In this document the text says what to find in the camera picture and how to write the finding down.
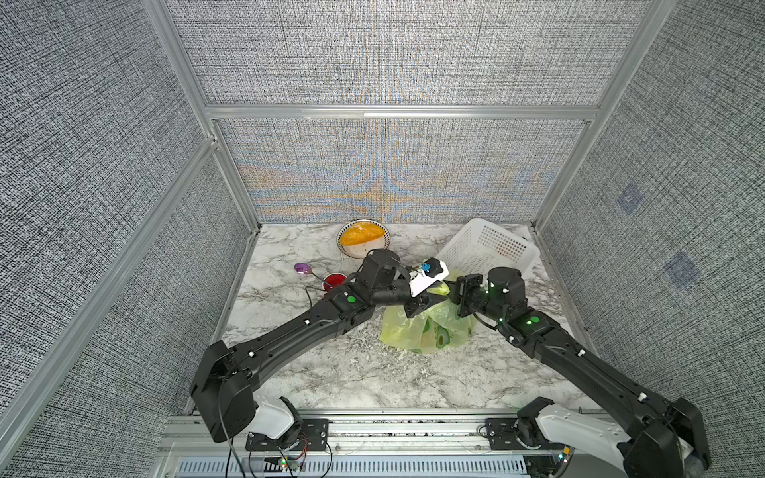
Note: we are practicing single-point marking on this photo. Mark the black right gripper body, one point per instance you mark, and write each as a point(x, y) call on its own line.
point(471, 296)

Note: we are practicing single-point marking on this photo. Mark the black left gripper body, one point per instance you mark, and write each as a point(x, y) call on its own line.
point(414, 305)

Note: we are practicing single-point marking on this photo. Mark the yellow-green plastic bag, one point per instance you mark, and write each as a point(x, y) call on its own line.
point(436, 328)

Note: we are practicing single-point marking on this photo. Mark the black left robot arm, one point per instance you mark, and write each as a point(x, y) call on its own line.
point(225, 381)

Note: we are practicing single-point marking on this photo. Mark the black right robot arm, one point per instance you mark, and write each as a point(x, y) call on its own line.
point(647, 435)

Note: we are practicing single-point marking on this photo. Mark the white plastic basket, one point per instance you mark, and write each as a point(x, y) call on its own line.
point(482, 245)

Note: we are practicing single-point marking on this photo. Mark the white mug with red liquid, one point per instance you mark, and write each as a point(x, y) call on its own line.
point(333, 280)

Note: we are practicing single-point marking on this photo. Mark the patterned bowl with orange food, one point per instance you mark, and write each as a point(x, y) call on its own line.
point(357, 238)

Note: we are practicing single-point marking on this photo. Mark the purple spoon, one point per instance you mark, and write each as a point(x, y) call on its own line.
point(305, 269)

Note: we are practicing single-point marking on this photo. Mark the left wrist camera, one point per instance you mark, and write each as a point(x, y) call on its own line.
point(426, 275)

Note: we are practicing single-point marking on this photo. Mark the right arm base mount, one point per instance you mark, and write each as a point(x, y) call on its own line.
point(510, 434)

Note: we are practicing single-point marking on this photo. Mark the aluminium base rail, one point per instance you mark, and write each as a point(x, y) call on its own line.
point(388, 442)

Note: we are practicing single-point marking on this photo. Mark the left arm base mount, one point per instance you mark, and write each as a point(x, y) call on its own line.
point(309, 434)

